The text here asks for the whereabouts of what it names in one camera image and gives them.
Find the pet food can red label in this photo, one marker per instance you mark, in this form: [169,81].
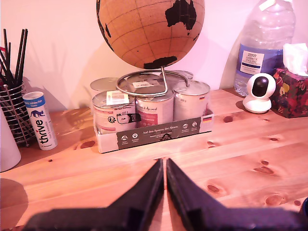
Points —
[154,110]

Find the cork globe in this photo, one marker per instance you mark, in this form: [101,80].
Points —
[144,31]

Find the white thrive tube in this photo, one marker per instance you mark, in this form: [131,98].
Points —
[41,120]

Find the large clear water bottle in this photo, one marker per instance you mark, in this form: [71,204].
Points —
[264,36]

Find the pet food can black label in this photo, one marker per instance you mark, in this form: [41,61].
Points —
[113,115]

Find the white tissue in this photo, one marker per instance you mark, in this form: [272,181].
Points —
[296,57]

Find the floral tissue box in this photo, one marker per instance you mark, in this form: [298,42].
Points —
[291,96]

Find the silver pet food can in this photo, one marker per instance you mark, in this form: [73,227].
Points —
[179,75]
[142,79]
[103,84]

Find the thin black stick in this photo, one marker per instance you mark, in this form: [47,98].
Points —
[19,55]
[7,55]
[3,62]
[23,55]
[9,62]

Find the pet food can flag mark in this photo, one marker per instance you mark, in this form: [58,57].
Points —
[190,103]

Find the white bottle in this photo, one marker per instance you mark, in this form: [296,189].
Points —
[7,149]

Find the small white round camera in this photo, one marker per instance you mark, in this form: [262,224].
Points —
[257,101]

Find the cardboard can tray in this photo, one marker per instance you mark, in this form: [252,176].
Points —
[154,138]

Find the dark blue printed mug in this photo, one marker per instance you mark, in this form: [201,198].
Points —
[306,205]

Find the metal globe stand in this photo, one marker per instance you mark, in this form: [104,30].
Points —
[164,81]

